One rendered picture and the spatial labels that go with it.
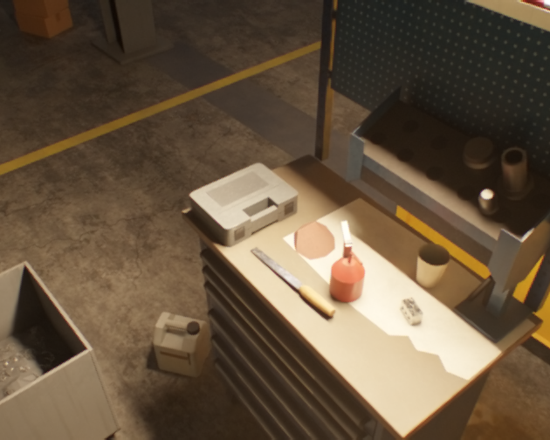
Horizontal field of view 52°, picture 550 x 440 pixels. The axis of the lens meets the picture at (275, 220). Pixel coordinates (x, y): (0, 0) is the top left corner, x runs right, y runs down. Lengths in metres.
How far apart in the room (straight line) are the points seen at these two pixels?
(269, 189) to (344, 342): 0.53
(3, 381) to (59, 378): 0.37
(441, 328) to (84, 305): 1.83
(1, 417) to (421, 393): 1.23
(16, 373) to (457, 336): 1.54
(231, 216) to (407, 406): 0.68
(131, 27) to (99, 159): 1.49
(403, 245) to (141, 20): 3.65
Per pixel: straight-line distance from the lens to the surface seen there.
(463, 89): 1.43
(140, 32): 4.93
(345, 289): 1.42
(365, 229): 1.66
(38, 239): 3.24
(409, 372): 1.36
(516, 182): 1.28
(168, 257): 2.95
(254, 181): 1.70
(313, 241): 1.58
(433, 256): 1.54
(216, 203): 1.63
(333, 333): 1.40
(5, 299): 2.35
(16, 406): 1.95
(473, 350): 1.44
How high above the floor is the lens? 2.06
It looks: 41 degrees down
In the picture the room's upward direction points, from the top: straight up
